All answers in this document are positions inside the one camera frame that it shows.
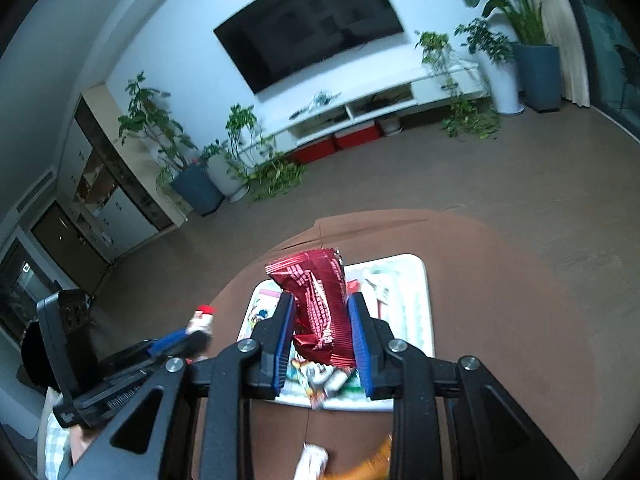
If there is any hanging green plant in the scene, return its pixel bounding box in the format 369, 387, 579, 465
415, 31, 463, 97

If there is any white planter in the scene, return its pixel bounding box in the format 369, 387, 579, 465
492, 67, 525, 115
207, 152, 250, 203

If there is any beige wall cabinet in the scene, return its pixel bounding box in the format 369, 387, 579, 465
74, 85, 191, 263

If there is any white pink snack packet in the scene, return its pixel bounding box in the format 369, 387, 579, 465
292, 442, 329, 480

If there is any small green potted plant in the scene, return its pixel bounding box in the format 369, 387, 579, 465
200, 140, 236, 163

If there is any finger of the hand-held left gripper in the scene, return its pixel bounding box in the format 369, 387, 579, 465
147, 327, 190, 357
184, 331, 211, 363

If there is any bushy green potted plant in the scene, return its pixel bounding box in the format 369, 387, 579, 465
455, 19, 516, 67

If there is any dark red snack packet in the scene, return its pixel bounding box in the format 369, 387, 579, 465
265, 247, 357, 367

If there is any beige curtain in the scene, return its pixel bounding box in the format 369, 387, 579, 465
525, 0, 592, 108

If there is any tall green potted plant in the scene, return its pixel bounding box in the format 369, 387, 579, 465
119, 72, 198, 196

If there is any large leafy potted plant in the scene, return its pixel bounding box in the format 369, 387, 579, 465
420, 0, 558, 46

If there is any red storage box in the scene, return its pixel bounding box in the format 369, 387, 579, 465
334, 122, 381, 150
295, 137, 337, 163

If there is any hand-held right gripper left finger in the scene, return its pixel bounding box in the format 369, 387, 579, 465
62, 291, 297, 480

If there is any small orange snack packet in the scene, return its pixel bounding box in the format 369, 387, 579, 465
325, 435, 393, 480

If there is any black wall television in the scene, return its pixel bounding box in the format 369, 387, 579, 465
214, 0, 405, 95

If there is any checkered cloth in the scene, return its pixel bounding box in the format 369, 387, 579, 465
37, 390, 73, 480

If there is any white plastic tray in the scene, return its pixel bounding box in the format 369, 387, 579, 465
237, 254, 435, 412

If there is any low green floor plant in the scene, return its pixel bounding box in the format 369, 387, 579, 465
442, 100, 501, 140

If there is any trailing green plant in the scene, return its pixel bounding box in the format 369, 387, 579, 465
225, 104, 308, 202

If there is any white snack packet red print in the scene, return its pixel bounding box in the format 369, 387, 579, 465
360, 265, 396, 306

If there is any dark blue planter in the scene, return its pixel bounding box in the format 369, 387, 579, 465
514, 42, 561, 112
170, 162, 226, 217

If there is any white tv stand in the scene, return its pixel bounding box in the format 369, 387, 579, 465
255, 60, 493, 153

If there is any dark brown door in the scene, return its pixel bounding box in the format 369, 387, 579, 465
31, 202, 108, 296

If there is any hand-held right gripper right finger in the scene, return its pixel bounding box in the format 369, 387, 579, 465
347, 292, 581, 480

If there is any dark glass window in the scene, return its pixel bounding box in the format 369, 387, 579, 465
562, 0, 640, 133

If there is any colourful white snack packet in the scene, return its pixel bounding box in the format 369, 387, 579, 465
240, 287, 286, 341

